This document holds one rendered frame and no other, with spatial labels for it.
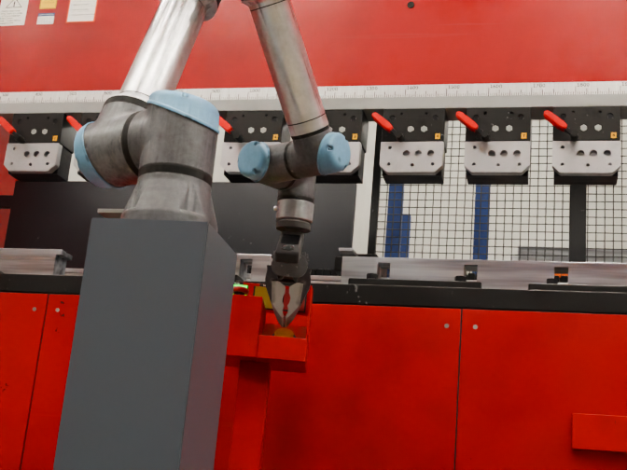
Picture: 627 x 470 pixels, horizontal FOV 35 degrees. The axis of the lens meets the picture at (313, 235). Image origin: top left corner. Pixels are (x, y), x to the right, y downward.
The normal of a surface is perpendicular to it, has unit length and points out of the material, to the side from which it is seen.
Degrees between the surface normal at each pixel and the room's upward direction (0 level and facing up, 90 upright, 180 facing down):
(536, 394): 90
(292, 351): 90
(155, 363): 90
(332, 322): 90
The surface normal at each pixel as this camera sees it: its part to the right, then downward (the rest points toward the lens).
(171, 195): 0.12, -0.54
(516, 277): -0.22, -0.29
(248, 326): 0.00, -0.27
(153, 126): -0.60, -0.27
